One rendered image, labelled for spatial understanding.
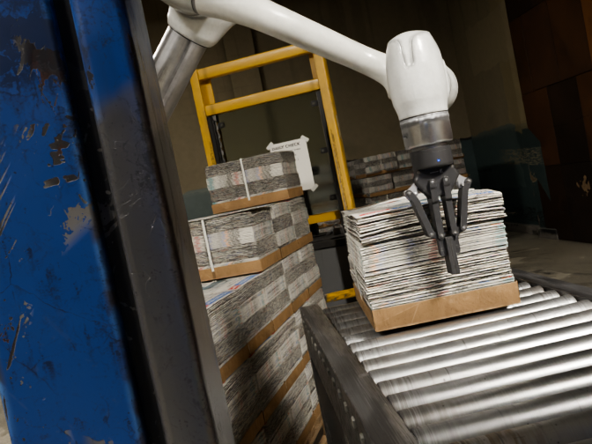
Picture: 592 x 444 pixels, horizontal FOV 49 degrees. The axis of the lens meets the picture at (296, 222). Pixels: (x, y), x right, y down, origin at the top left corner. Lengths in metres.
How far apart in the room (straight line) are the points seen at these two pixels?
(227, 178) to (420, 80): 1.92
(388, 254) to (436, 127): 0.26
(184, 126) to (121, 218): 8.70
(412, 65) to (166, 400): 0.98
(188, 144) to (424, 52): 7.83
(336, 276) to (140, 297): 3.37
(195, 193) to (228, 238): 6.51
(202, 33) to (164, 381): 1.31
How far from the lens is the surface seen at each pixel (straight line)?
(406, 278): 1.27
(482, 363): 1.03
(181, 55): 1.56
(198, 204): 8.89
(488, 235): 1.30
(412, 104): 1.18
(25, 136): 0.27
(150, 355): 0.26
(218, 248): 2.41
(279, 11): 1.32
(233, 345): 2.02
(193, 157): 8.91
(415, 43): 1.20
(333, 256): 3.60
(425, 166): 1.19
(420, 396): 0.94
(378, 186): 7.35
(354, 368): 1.09
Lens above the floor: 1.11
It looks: 3 degrees down
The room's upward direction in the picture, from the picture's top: 11 degrees counter-clockwise
